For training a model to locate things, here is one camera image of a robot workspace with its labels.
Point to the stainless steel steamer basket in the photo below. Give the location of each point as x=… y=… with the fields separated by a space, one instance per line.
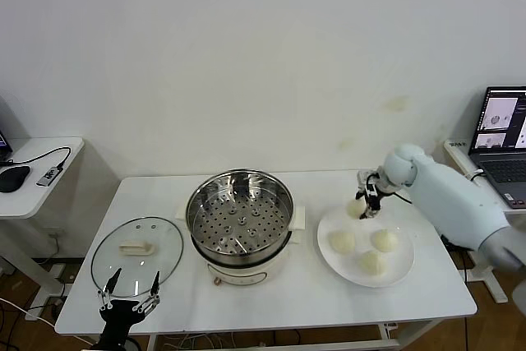
x=242 y=223

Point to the white side table with mouse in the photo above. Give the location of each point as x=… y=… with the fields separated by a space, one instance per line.
x=41 y=199

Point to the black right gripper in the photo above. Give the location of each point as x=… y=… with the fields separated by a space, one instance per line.
x=380 y=190

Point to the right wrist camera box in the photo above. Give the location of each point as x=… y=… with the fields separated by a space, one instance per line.
x=363 y=178

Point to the white main table frame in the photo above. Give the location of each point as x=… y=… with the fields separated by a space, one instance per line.
x=328 y=344

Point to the black computer mouse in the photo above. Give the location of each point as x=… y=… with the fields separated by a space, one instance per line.
x=12 y=178

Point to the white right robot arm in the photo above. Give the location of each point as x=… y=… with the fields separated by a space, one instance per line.
x=452 y=203

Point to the grey open laptop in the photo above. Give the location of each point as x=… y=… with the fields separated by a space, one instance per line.
x=499 y=170

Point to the white side table with laptop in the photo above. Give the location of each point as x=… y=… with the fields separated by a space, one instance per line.
x=456 y=153

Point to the wall socket plug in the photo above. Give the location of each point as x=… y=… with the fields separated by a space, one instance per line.
x=54 y=235

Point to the round glass pot lid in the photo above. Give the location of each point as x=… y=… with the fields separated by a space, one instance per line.
x=164 y=244

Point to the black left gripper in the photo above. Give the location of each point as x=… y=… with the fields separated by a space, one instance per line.
x=119 y=318

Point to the grey usb hub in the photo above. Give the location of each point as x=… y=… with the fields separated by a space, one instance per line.
x=48 y=176

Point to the white steamed baozi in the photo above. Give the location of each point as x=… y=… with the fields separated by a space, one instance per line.
x=342 y=241
x=372 y=262
x=352 y=209
x=385 y=240

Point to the dark screen device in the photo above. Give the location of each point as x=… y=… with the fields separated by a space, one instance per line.
x=4 y=143

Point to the cream electric cooker base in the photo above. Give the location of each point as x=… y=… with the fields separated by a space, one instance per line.
x=246 y=275

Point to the white round plate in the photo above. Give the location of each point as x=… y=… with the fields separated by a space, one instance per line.
x=390 y=273

